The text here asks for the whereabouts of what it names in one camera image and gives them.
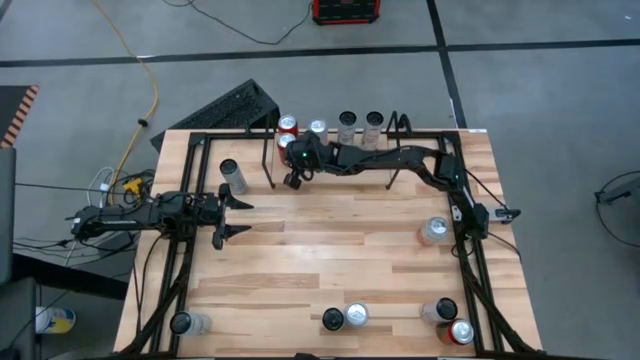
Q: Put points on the black perforated metal panel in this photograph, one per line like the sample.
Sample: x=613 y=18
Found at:
x=225 y=107

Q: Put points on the red Coca-Cola can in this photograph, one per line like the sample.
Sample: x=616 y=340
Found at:
x=287 y=124
x=459 y=331
x=285 y=141

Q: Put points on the raspberry lime Spindrift can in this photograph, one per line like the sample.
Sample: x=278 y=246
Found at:
x=356 y=315

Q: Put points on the black power adapter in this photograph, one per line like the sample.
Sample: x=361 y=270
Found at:
x=116 y=246

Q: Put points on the wooden shelf with black frame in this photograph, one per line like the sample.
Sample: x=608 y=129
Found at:
x=325 y=181

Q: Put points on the white metal bracket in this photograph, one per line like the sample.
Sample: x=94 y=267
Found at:
x=459 y=212

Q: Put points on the grey cabinet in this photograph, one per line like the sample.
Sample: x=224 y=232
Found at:
x=6 y=215

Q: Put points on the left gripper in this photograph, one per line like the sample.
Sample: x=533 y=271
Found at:
x=209 y=215

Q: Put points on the black mat with orange stripes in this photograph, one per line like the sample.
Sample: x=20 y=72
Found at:
x=12 y=107

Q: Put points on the red black equipment case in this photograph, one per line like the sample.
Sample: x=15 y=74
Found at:
x=345 y=10

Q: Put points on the white blue Celsius can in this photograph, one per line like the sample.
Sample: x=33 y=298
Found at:
x=374 y=122
x=235 y=180

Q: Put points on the white red-band Celsius can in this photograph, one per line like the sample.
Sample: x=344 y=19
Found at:
x=332 y=319
x=442 y=309

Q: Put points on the white yellow blue container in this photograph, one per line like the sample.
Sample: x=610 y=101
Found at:
x=55 y=321

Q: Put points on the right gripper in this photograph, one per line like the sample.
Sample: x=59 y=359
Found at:
x=310 y=155

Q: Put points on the grey stand leg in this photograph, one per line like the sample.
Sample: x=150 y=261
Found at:
x=620 y=192

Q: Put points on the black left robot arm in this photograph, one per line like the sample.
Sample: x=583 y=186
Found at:
x=125 y=217

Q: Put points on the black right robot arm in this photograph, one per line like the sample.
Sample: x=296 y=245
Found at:
x=390 y=157

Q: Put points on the black aluminium table frame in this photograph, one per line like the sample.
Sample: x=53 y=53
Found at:
x=469 y=262

